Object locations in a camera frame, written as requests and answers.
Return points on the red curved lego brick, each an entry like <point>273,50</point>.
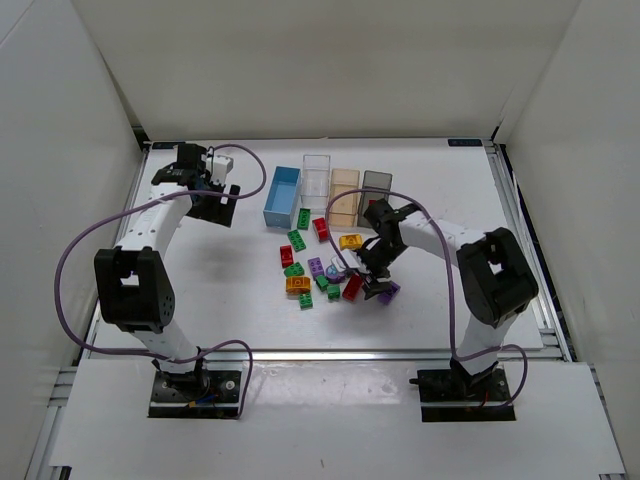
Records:
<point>321,229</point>

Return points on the green lego plate flat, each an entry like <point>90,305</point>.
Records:
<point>296,240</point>

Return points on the smoky grey plastic container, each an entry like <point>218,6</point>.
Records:
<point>381,182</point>

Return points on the purple paw print lego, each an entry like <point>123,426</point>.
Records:
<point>336,271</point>

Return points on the red long lego brick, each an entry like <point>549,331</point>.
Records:
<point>352,288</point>

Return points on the green lego brick bottom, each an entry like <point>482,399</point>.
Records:
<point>305,301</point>

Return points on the orange transparent lego brick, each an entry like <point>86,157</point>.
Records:
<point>296,285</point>

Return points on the aluminium frame rail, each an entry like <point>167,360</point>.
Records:
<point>551,352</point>

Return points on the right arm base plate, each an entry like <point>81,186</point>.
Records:
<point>444,400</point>

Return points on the green lego plate upright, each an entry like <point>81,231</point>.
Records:
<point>304,219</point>

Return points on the amber transparent plastic container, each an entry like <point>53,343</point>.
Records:
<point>343,210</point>

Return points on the yellow lego brick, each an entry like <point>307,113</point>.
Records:
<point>350,242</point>

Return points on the purple lego brick with studs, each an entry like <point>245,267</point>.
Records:
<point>316,267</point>

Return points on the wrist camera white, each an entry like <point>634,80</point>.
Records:
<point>348,263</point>
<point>218,167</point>

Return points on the clear plastic container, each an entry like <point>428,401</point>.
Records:
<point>315,182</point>

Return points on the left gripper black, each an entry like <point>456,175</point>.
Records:
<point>214,209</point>

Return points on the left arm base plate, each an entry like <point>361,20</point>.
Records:
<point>204,393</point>

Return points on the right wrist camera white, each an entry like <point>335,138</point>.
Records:
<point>348,263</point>

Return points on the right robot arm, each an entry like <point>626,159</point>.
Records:
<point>497,281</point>

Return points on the small purple lego brick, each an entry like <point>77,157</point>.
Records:
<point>386,297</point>

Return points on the red lego brick with sticker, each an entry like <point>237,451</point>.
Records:
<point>286,256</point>

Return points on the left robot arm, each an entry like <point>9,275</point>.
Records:
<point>134,289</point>

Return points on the green lego brick by orange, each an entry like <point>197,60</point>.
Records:
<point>295,269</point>

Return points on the light blue plastic container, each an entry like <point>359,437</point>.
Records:
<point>282,197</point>

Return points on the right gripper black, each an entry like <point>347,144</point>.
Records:
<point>375,273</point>

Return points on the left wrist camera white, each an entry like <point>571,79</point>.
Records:
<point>218,167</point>

